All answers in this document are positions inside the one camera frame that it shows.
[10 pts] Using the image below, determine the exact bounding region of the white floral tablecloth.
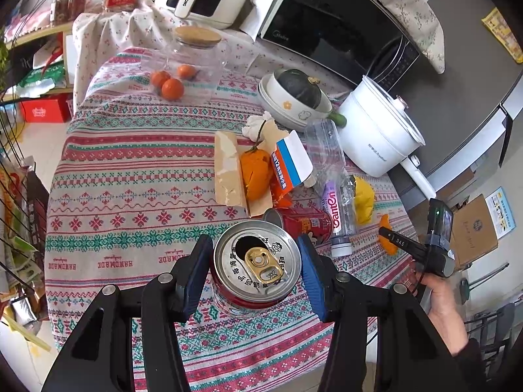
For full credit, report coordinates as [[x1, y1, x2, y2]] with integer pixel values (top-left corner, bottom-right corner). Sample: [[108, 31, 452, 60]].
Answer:
[[73, 0, 356, 103]]

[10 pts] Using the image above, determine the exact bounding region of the white flower print bowl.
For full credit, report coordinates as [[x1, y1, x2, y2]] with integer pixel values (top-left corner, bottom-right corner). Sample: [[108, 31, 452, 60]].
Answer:
[[261, 71, 333, 121]]

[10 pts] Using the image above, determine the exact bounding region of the clear plastic water bottle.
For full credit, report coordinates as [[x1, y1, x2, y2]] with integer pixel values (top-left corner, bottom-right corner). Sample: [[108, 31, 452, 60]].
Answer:
[[304, 119, 358, 258]]

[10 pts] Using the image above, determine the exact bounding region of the red drink can gold tab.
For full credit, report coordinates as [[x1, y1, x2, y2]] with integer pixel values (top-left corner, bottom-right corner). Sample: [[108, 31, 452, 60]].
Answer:
[[209, 220, 303, 320]]

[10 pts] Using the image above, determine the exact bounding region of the blue white orange packet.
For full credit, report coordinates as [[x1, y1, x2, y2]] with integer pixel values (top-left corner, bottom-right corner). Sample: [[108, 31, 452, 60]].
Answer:
[[270, 131, 314, 209]]

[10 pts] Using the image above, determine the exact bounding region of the white tissue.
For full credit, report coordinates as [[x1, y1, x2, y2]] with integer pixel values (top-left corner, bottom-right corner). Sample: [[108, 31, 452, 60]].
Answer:
[[241, 113, 275, 141]]

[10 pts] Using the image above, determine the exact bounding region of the glass jar with wooden lid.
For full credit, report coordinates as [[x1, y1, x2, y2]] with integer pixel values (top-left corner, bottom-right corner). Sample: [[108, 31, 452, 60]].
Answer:
[[141, 26, 231, 99]]

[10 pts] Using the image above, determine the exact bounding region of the black wire rack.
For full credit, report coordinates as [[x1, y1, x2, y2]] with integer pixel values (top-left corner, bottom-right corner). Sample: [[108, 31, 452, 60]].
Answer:
[[0, 98, 54, 327]]

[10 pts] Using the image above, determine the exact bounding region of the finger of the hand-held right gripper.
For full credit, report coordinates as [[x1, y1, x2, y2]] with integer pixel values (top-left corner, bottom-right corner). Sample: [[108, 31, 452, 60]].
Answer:
[[378, 226, 428, 262]]

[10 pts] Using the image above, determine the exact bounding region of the yellow fruit peel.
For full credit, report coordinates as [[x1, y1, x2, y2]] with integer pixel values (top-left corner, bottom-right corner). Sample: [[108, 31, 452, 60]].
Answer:
[[352, 175, 376, 225]]

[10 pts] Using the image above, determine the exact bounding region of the black metal chair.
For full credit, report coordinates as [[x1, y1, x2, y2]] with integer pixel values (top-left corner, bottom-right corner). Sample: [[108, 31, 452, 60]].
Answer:
[[464, 302, 517, 360]]

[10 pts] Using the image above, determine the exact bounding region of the person's right hand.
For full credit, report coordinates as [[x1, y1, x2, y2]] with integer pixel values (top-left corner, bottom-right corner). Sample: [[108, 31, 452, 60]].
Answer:
[[409, 271, 470, 354]]

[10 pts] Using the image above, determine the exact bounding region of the large orange peel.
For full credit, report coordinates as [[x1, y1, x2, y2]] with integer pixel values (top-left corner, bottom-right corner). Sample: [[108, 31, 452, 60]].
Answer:
[[239, 147, 275, 202]]

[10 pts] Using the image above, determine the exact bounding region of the red box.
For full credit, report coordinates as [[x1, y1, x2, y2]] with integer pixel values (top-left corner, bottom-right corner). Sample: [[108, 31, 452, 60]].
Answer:
[[20, 94, 71, 124]]

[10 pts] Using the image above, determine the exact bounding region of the small orange peel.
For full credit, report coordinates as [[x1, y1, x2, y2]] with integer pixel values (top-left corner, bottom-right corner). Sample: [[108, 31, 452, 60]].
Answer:
[[379, 214, 399, 256]]

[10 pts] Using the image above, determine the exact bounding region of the grey refrigerator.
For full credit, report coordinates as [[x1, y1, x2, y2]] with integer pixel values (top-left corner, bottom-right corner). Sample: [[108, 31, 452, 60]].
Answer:
[[388, 0, 523, 209]]

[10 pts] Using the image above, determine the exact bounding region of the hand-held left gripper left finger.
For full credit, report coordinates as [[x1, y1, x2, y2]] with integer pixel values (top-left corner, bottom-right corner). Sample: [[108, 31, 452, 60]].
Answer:
[[41, 235, 215, 392]]

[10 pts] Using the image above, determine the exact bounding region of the blue leaflet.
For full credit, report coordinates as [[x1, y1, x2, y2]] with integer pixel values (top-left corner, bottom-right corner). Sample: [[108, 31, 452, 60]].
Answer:
[[485, 187, 516, 239]]

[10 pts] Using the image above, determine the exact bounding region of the person's right forearm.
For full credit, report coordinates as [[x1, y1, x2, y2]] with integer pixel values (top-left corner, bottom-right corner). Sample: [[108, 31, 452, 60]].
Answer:
[[458, 337, 493, 392]]

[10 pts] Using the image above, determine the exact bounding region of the floral cover cloth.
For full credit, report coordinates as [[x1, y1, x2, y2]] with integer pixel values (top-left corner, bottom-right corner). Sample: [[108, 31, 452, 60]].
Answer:
[[349, 0, 446, 74]]

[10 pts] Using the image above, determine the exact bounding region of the black microwave oven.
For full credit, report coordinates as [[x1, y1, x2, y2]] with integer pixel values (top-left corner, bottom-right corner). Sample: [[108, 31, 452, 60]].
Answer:
[[257, 0, 421, 90]]

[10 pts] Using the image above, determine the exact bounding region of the green packet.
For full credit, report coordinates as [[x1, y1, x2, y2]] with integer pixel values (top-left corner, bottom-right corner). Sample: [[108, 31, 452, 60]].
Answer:
[[18, 63, 66, 99]]

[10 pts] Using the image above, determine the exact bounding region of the white electric cooking pot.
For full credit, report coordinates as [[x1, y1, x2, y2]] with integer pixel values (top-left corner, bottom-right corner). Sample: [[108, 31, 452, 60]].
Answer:
[[338, 74, 437, 199]]

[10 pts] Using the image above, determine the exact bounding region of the black cable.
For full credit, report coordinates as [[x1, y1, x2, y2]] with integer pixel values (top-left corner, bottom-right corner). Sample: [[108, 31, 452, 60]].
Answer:
[[409, 253, 431, 297]]

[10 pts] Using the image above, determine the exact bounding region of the dark green squash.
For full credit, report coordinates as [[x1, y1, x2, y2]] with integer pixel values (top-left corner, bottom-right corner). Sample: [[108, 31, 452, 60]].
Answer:
[[273, 69, 323, 109]]

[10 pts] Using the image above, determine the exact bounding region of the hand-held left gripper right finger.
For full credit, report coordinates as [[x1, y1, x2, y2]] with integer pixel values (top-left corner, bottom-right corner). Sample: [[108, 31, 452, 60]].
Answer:
[[296, 234, 470, 392]]

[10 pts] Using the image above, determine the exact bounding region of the wooden shelf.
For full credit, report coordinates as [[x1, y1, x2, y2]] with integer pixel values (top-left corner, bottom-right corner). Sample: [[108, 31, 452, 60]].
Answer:
[[0, 20, 76, 103]]

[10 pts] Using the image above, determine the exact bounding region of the white cartoon print bowl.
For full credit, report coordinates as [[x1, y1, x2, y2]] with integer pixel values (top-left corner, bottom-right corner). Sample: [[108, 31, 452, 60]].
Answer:
[[257, 84, 333, 130]]

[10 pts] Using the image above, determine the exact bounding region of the yellow sticker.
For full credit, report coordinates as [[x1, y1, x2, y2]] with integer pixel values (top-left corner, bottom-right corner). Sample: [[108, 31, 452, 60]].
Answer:
[[481, 7, 523, 64]]

